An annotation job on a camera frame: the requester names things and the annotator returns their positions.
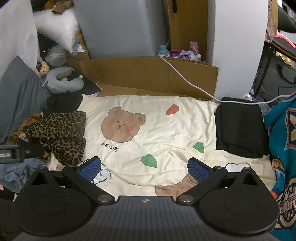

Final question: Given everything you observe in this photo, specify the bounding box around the tall cardboard box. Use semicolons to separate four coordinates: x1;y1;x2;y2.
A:
166;0;208;60

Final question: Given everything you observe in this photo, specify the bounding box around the brown garment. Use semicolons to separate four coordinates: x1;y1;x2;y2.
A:
9;111;43;145

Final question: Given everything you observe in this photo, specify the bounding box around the brown cardboard sheet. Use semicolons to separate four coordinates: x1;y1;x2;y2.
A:
65;57;218;100

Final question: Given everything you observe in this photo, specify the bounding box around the dark grey bag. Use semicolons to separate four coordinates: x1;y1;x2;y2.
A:
253;43;295;100

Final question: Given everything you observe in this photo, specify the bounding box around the teal patterned fabric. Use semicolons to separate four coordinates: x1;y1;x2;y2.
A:
264;93;295;230

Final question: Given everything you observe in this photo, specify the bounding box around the folded black garment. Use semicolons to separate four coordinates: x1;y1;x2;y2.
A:
215;97;270;159

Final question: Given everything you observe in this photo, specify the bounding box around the cream bear print bedsheet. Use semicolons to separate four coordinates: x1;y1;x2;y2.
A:
49;94;277;197

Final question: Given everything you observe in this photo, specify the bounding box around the leopard print garment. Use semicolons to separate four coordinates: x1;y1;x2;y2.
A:
23;111;86;166

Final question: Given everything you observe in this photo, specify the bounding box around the white cable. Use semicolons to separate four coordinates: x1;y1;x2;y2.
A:
157;52;296;105

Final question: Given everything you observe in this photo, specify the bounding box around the white pillow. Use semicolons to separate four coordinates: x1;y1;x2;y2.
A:
34;7;80;55

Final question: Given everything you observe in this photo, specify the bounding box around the grey blanket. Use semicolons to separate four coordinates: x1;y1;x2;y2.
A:
1;56;51;144

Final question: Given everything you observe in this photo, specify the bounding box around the clear plastic bag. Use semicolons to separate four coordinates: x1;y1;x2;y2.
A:
45;45;66;67

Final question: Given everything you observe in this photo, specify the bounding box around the light blue denim garment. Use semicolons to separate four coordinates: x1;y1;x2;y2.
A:
1;158;47;193

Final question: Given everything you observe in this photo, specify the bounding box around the small leopard plush toy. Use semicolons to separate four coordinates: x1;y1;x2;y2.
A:
36;61;50;77

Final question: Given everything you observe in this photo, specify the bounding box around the purple detergent pouch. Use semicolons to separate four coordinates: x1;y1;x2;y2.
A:
169;41;202;62

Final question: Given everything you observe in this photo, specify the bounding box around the grey neck pillow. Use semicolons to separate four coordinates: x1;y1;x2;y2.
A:
42;66;84;94

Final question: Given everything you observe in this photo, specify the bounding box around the grey foam panel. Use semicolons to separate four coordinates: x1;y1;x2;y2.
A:
74;0;169;59

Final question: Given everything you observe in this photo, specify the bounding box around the black clothes pile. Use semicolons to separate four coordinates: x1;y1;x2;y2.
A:
43;77;101;116

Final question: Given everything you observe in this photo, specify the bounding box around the blue capped bottle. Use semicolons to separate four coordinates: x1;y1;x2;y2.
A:
158;45;169;57

